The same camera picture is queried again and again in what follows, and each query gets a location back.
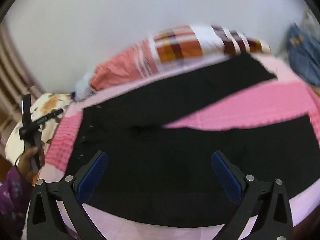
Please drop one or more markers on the black pants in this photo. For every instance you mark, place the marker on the black pants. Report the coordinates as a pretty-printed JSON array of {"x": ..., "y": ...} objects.
[{"x": 150, "y": 167}]

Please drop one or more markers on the checked orange and pink pillow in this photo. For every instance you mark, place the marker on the checked orange and pink pillow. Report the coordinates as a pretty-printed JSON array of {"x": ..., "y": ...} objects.
[{"x": 175, "y": 45}]

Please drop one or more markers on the pink bed sheet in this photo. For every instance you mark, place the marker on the pink bed sheet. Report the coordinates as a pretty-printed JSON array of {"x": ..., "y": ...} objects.
[{"x": 250, "y": 100}]

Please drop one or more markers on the floral cream pillow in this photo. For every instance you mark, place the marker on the floral cream pillow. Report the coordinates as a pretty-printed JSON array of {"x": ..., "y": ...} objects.
[{"x": 50, "y": 105}]

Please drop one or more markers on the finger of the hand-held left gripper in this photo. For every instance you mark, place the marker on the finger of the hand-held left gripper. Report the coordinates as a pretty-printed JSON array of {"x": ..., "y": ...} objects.
[
  {"x": 47, "y": 118},
  {"x": 26, "y": 112}
]

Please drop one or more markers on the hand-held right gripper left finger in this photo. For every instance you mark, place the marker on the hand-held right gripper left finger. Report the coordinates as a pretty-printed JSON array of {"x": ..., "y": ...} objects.
[{"x": 92, "y": 177}]

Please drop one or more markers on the person's left hand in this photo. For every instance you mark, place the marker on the person's left hand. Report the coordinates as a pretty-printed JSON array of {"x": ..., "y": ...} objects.
[{"x": 25, "y": 166}]

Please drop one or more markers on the blue checked cloth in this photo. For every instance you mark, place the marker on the blue checked cloth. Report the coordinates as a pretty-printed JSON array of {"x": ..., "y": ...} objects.
[{"x": 300, "y": 55}]

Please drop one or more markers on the white floral cloth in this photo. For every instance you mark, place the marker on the white floral cloth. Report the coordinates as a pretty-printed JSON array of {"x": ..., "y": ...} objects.
[{"x": 312, "y": 20}]

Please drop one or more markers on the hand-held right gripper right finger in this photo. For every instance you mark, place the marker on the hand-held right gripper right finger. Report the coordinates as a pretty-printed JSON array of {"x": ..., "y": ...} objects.
[{"x": 226, "y": 177}]

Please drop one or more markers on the beige striped curtain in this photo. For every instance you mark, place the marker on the beige striped curtain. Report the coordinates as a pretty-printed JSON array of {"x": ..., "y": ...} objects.
[{"x": 10, "y": 75}]

